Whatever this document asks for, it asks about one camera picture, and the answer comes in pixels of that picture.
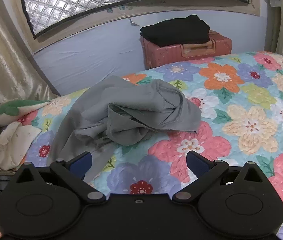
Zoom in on black folded clothes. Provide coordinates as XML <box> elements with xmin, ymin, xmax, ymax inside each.
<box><xmin>140</xmin><ymin>15</ymin><xmax>210</xmax><ymax>47</ymax></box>

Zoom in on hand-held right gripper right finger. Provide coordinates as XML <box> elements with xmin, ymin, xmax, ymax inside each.
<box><xmin>173</xmin><ymin>150</ymin><xmax>267</xmax><ymax>203</ymax></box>

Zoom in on grey shirt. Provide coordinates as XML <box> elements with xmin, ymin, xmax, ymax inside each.
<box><xmin>46</xmin><ymin>75</ymin><xmax>202</xmax><ymax>183</ymax></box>

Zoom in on pink suitcase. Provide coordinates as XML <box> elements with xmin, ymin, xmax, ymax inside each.
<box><xmin>140</xmin><ymin>29</ymin><xmax>232</xmax><ymax>70</ymax></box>

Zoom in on green white plush toy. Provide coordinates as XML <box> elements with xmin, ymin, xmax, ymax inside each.
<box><xmin>0</xmin><ymin>99</ymin><xmax>51</xmax><ymax>131</ymax></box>

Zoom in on floral quilted blanket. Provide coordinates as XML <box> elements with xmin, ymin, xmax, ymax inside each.
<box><xmin>25</xmin><ymin>51</ymin><xmax>283</xmax><ymax>240</ymax></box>

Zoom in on beige window frame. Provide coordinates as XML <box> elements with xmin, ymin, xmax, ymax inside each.
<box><xmin>5</xmin><ymin>0</ymin><xmax>260</xmax><ymax>53</ymax></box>

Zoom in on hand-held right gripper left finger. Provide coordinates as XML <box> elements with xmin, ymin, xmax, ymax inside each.
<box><xmin>15</xmin><ymin>151</ymin><xmax>106</xmax><ymax>205</ymax></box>

